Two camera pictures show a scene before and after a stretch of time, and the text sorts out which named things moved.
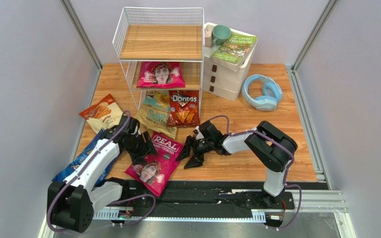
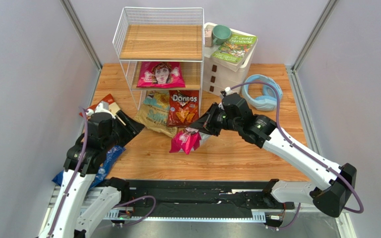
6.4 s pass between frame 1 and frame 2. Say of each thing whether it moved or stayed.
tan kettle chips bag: stayed
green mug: stayed
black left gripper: moved
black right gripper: moved
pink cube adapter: stayed
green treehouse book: stayed
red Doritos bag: stayed
